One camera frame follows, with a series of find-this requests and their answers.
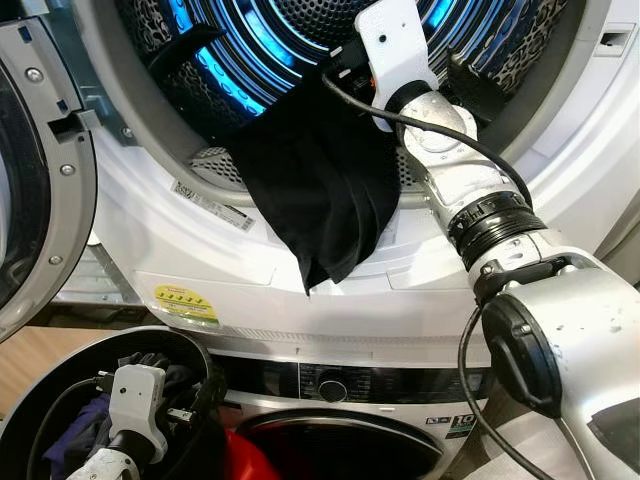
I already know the red cloth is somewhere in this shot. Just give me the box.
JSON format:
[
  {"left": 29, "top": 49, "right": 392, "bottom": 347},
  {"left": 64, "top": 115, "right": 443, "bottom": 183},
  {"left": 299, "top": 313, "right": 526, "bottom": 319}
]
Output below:
[{"left": 222, "top": 430, "right": 281, "bottom": 480}]

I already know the dark glass washer door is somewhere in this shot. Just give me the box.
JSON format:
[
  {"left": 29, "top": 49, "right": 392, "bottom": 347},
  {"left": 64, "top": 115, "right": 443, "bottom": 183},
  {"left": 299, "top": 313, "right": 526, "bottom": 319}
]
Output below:
[{"left": 235, "top": 408, "right": 443, "bottom": 480}]

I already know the grey perforated lint filter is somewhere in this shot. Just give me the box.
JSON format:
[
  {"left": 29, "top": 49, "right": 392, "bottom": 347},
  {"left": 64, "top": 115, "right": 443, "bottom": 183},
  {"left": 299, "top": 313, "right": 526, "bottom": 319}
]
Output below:
[{"left": 188, "top": 145, "right": 433, "bottom": 196}]

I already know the white washing machine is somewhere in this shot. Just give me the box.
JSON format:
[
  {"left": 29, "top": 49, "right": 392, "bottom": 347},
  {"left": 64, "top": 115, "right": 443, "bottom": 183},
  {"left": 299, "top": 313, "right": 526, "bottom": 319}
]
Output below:
[{"left": 200, "top": 345, "right": 501, "bottom": 480}]

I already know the yellow green energy sticker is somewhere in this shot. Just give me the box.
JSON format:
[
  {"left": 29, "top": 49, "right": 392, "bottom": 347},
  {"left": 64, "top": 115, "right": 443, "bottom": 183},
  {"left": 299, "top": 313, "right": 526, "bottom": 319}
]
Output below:
[{"left": 153, "top": 285, "right": 221, "bottom": 326}]

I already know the round grey dryer door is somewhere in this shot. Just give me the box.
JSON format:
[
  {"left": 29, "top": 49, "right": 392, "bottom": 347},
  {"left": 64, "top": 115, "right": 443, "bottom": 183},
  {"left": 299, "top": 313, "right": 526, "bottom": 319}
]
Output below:
[{"left": 0, "top": 15, "right": 98, "bottom": 341}]

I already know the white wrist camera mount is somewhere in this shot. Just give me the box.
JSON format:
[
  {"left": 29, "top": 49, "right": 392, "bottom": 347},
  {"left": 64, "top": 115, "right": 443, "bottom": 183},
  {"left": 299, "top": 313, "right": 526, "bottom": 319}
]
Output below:
[
  {"left": 355, "top": 0, "right": 439, "bottom": 106},
  {"left": 108, "top": 365, "right": 167, "bottom": 463}
]

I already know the white tumble dryer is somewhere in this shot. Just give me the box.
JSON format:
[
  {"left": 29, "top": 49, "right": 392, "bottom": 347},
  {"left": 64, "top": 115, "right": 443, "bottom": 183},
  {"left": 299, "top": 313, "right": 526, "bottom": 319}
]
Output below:
[{"left": 0, "top": 0, "right": 640, "bottom": 351}]

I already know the black cloth garment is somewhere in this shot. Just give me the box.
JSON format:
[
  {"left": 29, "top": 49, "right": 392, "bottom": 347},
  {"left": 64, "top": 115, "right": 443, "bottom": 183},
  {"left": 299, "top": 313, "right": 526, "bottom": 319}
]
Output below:
[{"left": 222, "top": 65, "right": 403, "bottom": 296}]

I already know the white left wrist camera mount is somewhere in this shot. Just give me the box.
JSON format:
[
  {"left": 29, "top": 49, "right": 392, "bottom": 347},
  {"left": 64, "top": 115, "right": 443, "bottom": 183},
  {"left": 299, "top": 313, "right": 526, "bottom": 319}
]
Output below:
[{"left": 108, "top": 365, "right": 167, "bottom": 463}]

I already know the white barcode label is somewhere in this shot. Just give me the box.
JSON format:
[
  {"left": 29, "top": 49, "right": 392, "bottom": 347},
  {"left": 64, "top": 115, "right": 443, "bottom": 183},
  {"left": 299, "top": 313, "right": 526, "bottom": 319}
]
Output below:
[{"left": 170, "top": 180, "right": 256, "bottom": 233}]

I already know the black warranty sticker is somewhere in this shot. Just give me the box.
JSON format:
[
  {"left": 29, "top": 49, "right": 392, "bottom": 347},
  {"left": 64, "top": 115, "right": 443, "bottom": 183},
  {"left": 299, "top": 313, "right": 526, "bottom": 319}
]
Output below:
[{"left": 448, "top": 412, "right": 479, "bottom": 441}]

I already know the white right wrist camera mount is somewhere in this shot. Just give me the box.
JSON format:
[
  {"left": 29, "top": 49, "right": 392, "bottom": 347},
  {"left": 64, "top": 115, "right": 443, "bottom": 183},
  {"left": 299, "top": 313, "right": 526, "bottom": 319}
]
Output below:
[{"left": 355, "top": 0, "right": 439, "bottom": 106}]

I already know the white mesh laundry bag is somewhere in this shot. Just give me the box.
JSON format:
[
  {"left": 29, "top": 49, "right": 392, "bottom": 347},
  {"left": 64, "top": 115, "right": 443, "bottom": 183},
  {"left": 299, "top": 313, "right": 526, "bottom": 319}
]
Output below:
[{"left": 480, "top": 410, "right": 601, "bottom": 480}]

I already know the black round laundry basket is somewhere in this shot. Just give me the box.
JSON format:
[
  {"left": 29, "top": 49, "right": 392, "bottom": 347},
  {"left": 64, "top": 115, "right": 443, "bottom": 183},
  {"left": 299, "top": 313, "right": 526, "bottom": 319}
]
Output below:
[{"left": 0, "top": 325, "right": 229, "bottom": 480}]

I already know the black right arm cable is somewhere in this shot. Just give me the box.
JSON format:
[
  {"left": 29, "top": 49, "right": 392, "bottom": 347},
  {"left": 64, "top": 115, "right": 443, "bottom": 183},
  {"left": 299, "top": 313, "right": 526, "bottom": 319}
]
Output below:
[{"left": 320, "top": 75, "right": 536, "bottom": 480}]

